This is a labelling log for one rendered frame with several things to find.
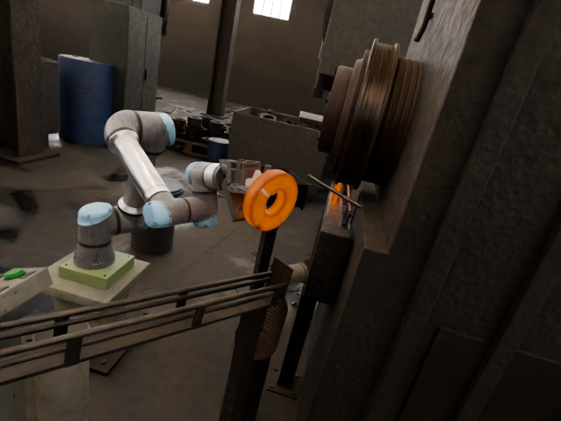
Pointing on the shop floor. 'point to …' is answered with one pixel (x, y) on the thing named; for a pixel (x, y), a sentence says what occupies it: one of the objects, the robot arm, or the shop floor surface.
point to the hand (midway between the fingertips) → (272, 193)
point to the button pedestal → (12, 401)
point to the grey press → (357, 43)
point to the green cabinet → (127, 52)
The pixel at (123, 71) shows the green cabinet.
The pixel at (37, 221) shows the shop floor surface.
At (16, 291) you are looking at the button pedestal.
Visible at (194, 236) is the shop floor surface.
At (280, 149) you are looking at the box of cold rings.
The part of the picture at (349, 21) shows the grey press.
